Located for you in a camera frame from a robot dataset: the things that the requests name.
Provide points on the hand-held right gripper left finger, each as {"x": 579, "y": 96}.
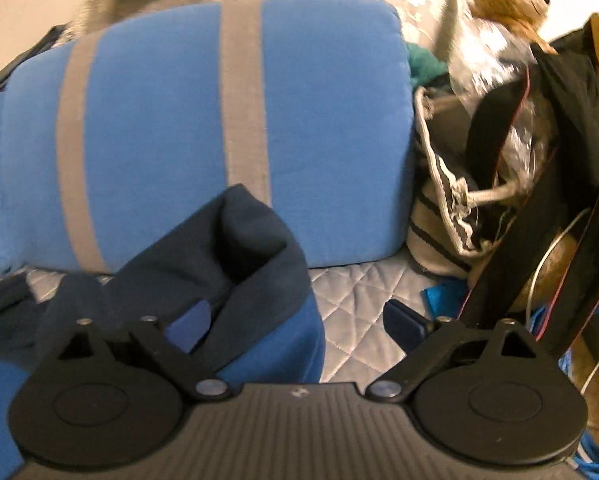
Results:
{"x": 189, "y": 327}

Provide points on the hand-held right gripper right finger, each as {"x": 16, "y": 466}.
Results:
{"x": 404, "y": 327}

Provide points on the blue hoodie with navy hood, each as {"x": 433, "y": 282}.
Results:
{"x": 259, "y": 260}

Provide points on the small blue packet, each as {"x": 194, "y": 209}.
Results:
{"x": 442, "y": 300}

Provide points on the grey quilted bed cover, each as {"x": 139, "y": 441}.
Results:
{"x": 359, "y": 300}

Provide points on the striped canvas tote bag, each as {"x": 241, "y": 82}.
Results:
{"x": 437, "y": 230}

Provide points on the teal cloth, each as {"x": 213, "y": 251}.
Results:
{"x": 424, "y": 62}

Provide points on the clear plastic bag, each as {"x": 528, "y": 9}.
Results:
{"x": 484, "y": 55}

